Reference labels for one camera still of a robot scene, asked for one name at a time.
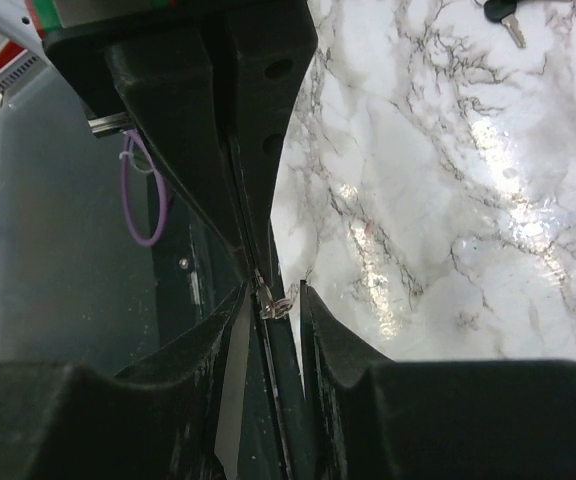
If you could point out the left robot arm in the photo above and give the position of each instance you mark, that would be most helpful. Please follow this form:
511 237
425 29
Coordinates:
21 21

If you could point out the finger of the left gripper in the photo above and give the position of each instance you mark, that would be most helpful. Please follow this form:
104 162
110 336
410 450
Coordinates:
165 80
273 44

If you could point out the single small silver key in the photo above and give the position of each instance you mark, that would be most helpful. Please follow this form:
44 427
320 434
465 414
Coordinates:
269 307

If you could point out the black headed key bunch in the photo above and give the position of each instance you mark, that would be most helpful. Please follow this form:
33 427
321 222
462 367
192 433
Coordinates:
503 12

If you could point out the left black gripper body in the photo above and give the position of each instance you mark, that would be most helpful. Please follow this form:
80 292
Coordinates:
76 42

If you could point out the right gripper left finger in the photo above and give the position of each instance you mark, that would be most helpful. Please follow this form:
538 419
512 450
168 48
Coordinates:
175 414

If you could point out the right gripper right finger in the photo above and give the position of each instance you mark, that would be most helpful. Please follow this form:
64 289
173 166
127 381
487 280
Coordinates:
375 418

